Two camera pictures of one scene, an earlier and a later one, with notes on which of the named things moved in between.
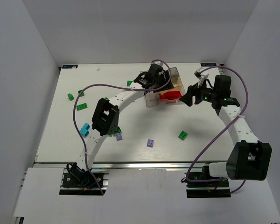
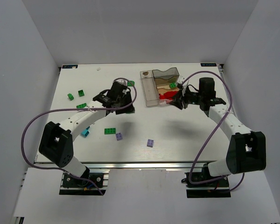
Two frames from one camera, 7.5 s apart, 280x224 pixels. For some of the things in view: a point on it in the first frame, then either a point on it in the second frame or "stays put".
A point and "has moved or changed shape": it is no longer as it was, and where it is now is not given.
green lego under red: (82, 106) stays put
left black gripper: (162, 78) to (125, 102)
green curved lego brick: (129, 82) stays put
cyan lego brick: (84, 130) stays put
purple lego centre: (150, 143) stays put
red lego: (170, 95) stays put
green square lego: (182, 135) has moved or changed shape
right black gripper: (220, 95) to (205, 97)
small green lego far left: (70, 96) stays put
